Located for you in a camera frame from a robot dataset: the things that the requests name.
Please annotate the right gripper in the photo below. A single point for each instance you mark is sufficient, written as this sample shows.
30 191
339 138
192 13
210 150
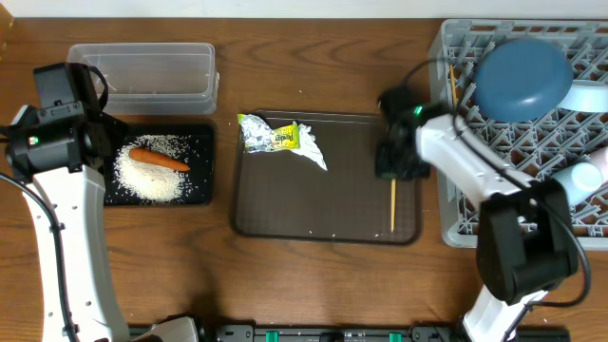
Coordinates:
386 166

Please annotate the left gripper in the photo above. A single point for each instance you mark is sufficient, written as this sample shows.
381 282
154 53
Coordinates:
116 128

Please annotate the orange carrot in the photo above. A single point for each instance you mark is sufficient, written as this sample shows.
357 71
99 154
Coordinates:
149 157

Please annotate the white rice pile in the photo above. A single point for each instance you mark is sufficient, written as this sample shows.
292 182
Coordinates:
149 182

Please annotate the white tissue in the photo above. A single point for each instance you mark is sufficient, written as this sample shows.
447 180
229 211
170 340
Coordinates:
308 147

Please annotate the dark blue plate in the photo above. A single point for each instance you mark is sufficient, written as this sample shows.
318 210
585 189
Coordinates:
521 80

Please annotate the light blue cup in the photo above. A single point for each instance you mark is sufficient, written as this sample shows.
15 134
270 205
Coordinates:
579 181

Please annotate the light blue bowl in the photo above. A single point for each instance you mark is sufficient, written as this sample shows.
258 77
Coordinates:
586 96

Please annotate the pale pink cup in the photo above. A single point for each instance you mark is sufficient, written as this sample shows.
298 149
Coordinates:
599 159

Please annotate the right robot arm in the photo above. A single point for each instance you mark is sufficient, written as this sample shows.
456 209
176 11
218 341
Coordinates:
525 246

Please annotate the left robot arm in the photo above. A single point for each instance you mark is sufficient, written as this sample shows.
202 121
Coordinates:
77 201

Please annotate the black waste tray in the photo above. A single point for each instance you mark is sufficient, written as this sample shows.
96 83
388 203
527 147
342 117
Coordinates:
200 138

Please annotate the clear plastic container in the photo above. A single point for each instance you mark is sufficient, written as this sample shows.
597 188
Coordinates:
154 78

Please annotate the yellow green pandan packet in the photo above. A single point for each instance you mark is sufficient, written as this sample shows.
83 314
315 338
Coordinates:
286 137

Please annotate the brown serving tray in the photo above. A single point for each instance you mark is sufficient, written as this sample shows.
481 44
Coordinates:
283 195

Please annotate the silver foil wrapper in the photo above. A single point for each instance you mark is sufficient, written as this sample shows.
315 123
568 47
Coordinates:
256 133

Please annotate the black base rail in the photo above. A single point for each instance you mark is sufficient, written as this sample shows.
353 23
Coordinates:
247 333

